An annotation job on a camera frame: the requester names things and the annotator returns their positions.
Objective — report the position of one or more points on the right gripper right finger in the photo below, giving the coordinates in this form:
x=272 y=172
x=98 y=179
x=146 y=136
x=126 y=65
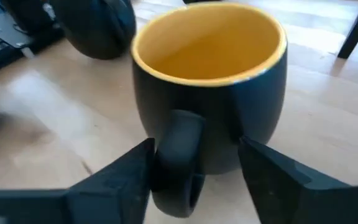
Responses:
x=291 y=199

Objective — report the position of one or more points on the black shelf side frame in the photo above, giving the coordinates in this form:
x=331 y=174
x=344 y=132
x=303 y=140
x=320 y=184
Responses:
x=357 y=28

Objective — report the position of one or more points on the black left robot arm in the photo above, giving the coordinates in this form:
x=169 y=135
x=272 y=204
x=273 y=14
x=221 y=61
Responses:
x=26 y=14

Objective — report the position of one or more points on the black mug yellow inside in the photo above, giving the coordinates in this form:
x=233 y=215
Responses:
x=210 y=46

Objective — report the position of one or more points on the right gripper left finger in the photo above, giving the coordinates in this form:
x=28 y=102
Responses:
x=73 y=205

